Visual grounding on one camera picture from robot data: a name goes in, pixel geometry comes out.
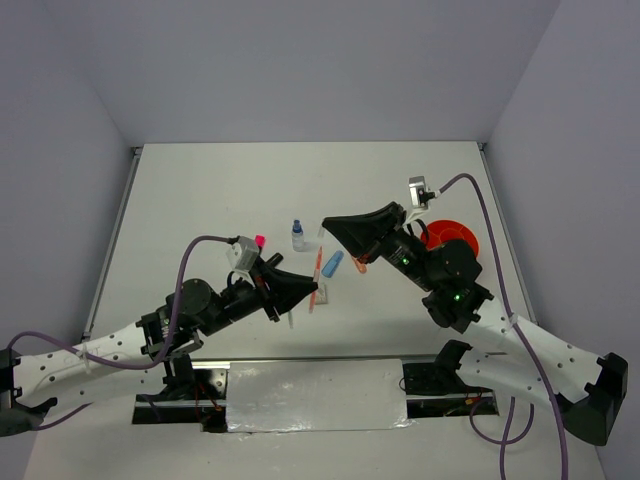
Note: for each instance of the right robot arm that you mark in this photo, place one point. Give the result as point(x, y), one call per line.
point(494, 348)

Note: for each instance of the right aluminium table rail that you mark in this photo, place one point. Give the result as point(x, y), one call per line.
point(518, 271)

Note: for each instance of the left aluminium table rail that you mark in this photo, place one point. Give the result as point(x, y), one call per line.
point(89, 325)

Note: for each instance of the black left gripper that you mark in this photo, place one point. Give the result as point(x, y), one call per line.
point(285, 287)

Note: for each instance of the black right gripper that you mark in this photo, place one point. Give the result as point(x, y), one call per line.
point(367, 233)

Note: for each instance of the orange round organizer container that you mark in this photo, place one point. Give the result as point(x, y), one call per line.
point(441, 231)

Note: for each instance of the small blue cap bottle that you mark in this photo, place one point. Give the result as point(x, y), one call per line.
point(297, 236)

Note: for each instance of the orange pen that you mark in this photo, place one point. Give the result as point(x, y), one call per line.
point(316, 275)

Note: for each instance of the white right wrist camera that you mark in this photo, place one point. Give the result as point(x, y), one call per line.
point(421, 196)

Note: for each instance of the orange black highlighter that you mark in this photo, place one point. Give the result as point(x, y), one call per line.
point(274, 260)

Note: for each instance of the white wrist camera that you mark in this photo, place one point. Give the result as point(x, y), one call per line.
point(421, 196)
point(242, 254)

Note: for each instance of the pink black highlighter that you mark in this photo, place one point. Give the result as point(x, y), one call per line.
point(260, 240)

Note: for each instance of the aluminium table rail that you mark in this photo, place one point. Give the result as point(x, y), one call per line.
point(89, 325)
point(518, 271)

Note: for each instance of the small white eraser box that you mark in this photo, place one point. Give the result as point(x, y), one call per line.
point(321, 297)

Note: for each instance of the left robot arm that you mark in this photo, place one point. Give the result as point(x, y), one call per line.
point(149, 357)

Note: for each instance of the silver foil covered panel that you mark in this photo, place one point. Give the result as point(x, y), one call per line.
point(315, 396)

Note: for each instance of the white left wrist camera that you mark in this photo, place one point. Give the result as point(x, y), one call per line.
point(242, 254)

